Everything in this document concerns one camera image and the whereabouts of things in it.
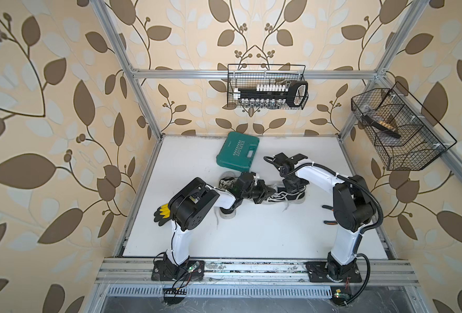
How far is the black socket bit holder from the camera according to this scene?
83 centimetres

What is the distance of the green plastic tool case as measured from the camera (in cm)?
105

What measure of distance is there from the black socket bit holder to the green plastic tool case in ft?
0.93
